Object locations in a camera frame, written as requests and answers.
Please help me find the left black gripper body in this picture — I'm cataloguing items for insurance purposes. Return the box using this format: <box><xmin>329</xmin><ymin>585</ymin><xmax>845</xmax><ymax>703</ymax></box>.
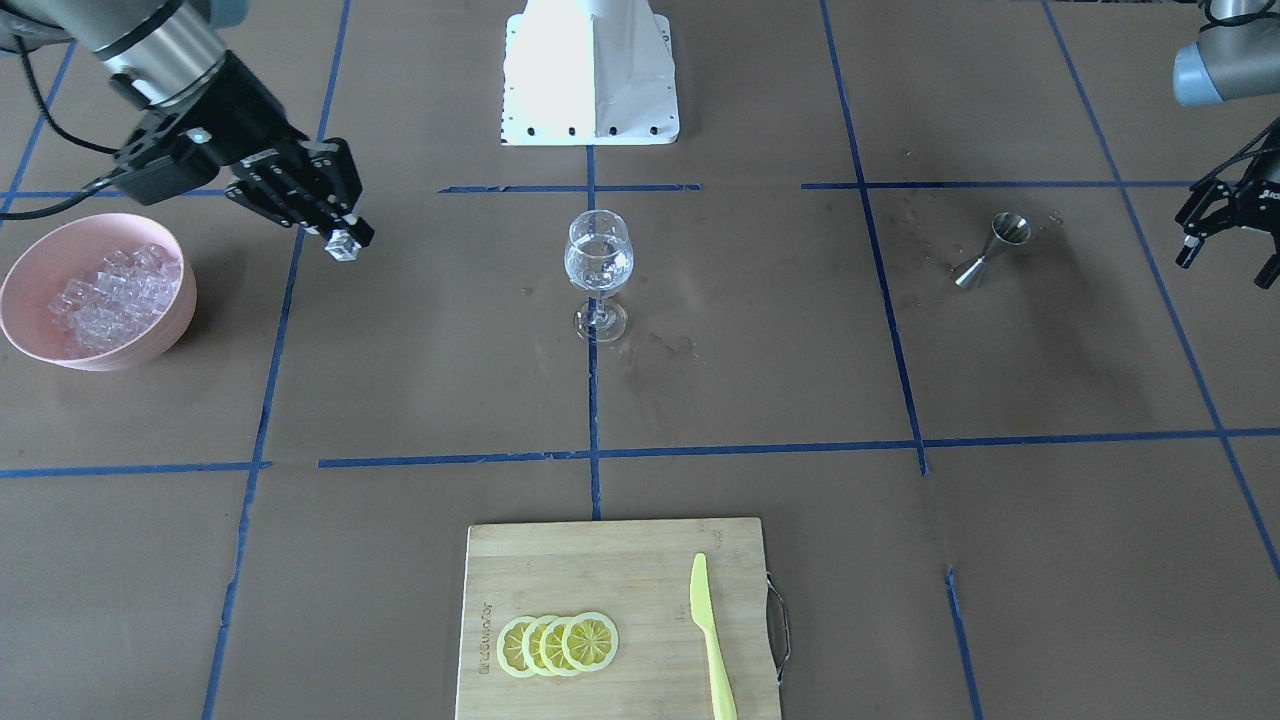
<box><xmin>1215</xmin><ymin>150</ymin><xmax>1279</xmax><ymax>234</ymax></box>

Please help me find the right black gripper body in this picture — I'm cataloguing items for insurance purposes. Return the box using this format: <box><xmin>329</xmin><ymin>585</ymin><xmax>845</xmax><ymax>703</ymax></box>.
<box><xmin>150</xmin><ymin>55</ymin><xmax>311</xmax><ymax>181</ymax></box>

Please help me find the clear wine glass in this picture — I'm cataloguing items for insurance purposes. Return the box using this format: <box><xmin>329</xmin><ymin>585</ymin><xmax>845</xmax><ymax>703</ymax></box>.
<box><xmin>563</xmin><ymin>209</ymin><xmax>635</xmax><ymax>345</ymax></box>

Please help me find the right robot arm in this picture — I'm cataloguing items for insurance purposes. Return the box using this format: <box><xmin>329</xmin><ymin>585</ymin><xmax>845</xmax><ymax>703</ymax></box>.
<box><xmin>3</xmin><ymin>1</ymin><xmax>374</xmax><ymax>261</ymax></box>

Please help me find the clear ice cube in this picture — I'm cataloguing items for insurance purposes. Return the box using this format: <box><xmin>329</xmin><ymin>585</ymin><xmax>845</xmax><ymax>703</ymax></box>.
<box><xmin>324</xmin><ymin>228</ymin><xmax>362</xmax><ymax>263</ymax></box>

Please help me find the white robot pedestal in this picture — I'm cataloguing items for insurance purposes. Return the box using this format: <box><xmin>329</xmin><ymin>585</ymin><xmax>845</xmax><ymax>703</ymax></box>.
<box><xmin>500</xmin><ymin>1</ymin><xmax>681</xmax><ymax>147</ymax></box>

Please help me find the yellow plastic knife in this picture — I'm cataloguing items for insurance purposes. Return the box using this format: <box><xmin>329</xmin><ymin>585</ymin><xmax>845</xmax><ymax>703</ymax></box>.
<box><xmin>687</xmin><ymin>552</ymin><xmax>739</xmax><ymax>719</ymax></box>

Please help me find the wooden cutting board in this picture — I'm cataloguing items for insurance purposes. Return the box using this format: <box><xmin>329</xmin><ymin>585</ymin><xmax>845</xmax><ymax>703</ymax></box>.
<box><xmin>454</xmin><ymin>518</ymin><xmax>782</xmax><ymax>719</ymax></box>

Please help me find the lemon slice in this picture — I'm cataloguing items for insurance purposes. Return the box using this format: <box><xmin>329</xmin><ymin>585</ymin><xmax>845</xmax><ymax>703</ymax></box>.
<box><xmin>498</xmin><ymin>615</ymin><xmax>536</xmax><ymax>678</ymax></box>
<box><xmin>520</xmin><ymin>615</ymin><xmax>559</xmax><ymax>676</ymax></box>
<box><xmin>566</xmin><ymin>611</ymin><xmax>620</xmax><ymax>673</ymax></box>
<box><xmin>543</xmin><ymin>616</ymin><xmax>582</xmax><ymax>676</ymax></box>

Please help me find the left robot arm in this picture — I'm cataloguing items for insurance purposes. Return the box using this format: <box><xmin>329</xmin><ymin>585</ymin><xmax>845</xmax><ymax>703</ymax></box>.
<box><xmin>1172</xmin><ymin>1</ymin><xmax>1279</xmax><ymax>269</ymax></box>

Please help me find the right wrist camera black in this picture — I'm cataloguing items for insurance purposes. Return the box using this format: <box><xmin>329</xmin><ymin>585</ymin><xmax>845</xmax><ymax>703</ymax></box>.
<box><xmin>110</xmin><ymin>126</ymin><xmax>220</xmax><ymax>206</ymax></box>

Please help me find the pink bowl of ice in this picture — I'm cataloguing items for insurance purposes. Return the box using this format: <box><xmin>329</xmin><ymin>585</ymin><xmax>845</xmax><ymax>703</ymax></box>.
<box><xmin>3</xmin><ymin>213</ymin><xmax>197</xmax><ymax>372</ymax></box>

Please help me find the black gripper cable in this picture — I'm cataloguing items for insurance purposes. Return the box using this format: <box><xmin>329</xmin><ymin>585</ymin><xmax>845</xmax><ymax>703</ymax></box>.
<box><xmin>0</xmin><ymin>40</ymin><xmax>131</xmax><ymax>223</ymax></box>

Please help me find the steel double jigger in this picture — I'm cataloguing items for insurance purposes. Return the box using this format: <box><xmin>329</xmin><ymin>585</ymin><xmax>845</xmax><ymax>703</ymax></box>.
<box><xmin>952</xmin><ymin>211</ymin><xmax>1032</xmax><ymax>290</ymax></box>

